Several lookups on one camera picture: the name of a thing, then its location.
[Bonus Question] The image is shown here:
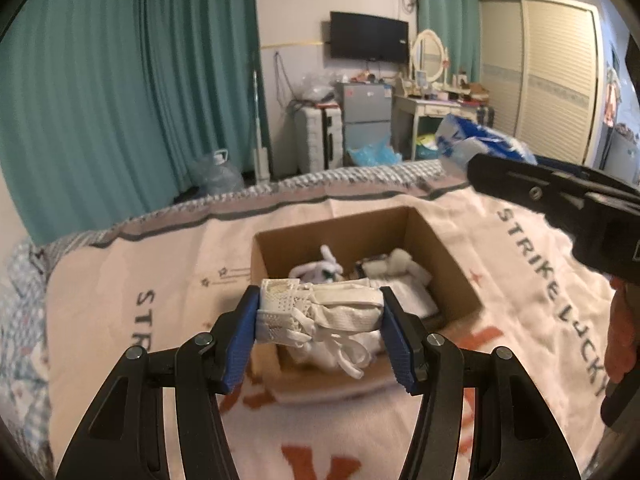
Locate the blue tissue pack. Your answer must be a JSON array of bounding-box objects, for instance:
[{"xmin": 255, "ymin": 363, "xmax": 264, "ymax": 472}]
[{"xmin": 435, "ymin": 114, "xmax": 537, "ymax": 178}]

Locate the black tissue pack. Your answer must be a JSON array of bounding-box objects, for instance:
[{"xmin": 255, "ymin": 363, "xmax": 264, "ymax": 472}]
[{"xmin": 354, "ymin": 248, "xmax": 439, "ymax": 320}]

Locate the white mesh shoe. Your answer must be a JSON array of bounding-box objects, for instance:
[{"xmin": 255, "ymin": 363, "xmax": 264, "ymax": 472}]
[{"xmin": 255, "ymin": 278, "xmax": 384, "ymax": 379}]

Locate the white fluffy bunny toy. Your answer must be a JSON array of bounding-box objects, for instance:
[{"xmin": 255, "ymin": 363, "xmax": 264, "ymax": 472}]
[{"xmin": 288, "ymin": 245, "xmax": 344, "ymax": 284}]

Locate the person right hand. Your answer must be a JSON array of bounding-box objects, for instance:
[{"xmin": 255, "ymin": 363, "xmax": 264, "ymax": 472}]
[{"xmin": 604, "ymin": 278, "xmax": 637, "ymax": 384}]

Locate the cream louvred wardrobe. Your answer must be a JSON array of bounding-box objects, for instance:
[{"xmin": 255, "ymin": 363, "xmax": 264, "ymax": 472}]
[{"xmin": 480, "ymin": 0, "xmax": 605, "ymax": 165}]

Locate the cream strike lucky blanket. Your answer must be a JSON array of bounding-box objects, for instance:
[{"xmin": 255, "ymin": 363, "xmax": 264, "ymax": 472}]
[{"xmin": 44, "ymin": 160, "xmax": 612, "ymax": 479}]

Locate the white dressing table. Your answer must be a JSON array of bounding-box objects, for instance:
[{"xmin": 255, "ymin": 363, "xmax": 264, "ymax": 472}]
[{"xmin": 390, "ymin": 90, "xmax": 495, "ymax": 160}]

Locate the blue plastic bag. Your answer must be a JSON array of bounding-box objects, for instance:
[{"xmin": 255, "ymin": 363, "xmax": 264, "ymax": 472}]
[{"xmin": 347, "ymin": 136, "xmax": 402, "ymax": 167}]

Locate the blue checked bedsheet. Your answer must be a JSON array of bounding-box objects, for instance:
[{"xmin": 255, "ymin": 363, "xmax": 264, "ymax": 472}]
[{"xmin": 1, "ymin": 237, "xmax": 53, "ymax": 479}]

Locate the oval vanity mirror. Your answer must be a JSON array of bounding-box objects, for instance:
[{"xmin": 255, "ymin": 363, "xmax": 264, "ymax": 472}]
[{"xmin": 409, "ymin": 29, "xmax": 448, "ymax": 84}]

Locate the small silver fridge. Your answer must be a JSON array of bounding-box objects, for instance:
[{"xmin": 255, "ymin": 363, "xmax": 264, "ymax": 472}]
[{"xmin": 336, "ymin": 82, "xmax": 393, "ymax": 160}]

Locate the green curtain right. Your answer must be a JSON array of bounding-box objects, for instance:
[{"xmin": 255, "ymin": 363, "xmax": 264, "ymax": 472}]
[{"xmin": 416, "ymin": 0, "xmax": 480, "ymax": 81}]

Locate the green curtain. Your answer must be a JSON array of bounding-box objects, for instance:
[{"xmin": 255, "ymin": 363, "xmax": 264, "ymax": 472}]
[
  {"xmin": 1, "ymin": 0, "xmax": 267, "ymax": 245},
  {"xmin": 416, "ymin": 0, "xmax": 480, "ymax": 81}
]

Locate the brown cardboard box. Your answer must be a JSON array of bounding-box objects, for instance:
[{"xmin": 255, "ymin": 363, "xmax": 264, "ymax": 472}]
[{"xmin": 250, "ymin": 206, "xmax": 482, "ymax": 404}]

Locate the white suitcase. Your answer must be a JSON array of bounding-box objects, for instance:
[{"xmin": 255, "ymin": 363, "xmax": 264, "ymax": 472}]
[{"xmin": 294, "ymin": 106, "xmax": 344, "ymax": 174}]

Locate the clear water jug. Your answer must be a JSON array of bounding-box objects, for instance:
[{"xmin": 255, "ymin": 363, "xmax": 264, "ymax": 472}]
[{"xmin": 191, "ymin": 148, "xmax": 245, "ymax": 196}]

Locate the white mop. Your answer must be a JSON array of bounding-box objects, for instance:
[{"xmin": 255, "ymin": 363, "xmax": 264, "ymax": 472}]
[{"xmin": 253, "ymin": 70, "xmax": 270, "ymax": 184}]

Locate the green curtain left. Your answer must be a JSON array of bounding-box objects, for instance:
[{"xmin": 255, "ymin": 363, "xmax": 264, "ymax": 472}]
[{"xmin": 1, "ymin": 0, "xmax": 267, "ymax": 245}]

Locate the black wall television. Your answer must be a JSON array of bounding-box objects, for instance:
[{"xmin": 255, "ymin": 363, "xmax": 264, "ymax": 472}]
[{"xmin": 329, "ymin": 11, "xmax": 409, "ymax": 65}]

